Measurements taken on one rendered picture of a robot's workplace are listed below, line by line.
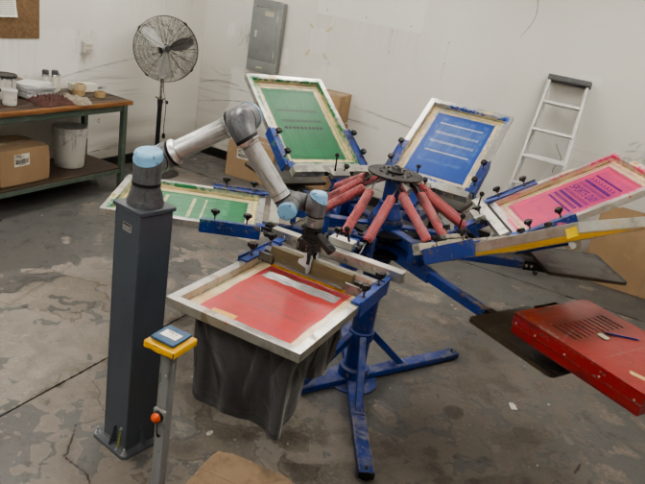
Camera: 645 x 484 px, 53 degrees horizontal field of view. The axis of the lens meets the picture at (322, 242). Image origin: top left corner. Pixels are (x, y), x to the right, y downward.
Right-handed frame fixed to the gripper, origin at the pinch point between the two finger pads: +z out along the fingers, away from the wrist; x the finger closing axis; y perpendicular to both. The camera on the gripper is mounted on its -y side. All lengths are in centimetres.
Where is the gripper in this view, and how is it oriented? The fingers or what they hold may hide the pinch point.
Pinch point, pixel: (311, 270)
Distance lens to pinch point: 281.3
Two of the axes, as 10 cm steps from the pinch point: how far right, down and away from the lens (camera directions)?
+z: -1.6, 9.2, 3.6
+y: -8.7, -3.0, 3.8
